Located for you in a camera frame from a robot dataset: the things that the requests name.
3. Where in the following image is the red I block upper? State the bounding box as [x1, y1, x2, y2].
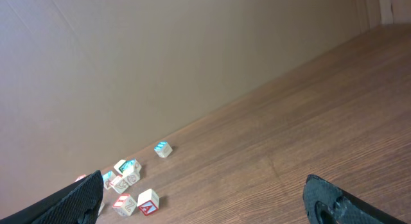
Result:
[109, 175, 129, 194]

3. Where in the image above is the blue top block far right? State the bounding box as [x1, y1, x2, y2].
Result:
[154, 141, 173, 158]

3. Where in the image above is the red I block lower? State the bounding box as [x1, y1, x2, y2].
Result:
[112, 194, 137, 216]

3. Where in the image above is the red Y block far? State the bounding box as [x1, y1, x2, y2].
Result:
[75, 175, 87, 182]

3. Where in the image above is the blue L letter block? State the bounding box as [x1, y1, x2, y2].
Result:
[102, 171, 116, 190]

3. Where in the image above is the white block blue 2 side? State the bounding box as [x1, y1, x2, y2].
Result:
[98, 202, 105, 216]

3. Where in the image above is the red i block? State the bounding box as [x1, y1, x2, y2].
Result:
[109, 175, 129, 194]
[112, 194, 137, 216]

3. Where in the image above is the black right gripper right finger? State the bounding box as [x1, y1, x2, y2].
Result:
[302, 174, 406, 224]

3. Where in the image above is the white block green side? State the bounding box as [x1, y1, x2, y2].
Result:
[114, 159, 127, 175]

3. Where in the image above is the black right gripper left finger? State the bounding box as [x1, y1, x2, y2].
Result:
[1, 170, 103, 224]

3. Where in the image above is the blue D letter block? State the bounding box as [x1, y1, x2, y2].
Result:
[119, 159, 142, 173]

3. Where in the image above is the yellow top block by D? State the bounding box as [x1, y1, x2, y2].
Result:
[123, 168, 141, 186]

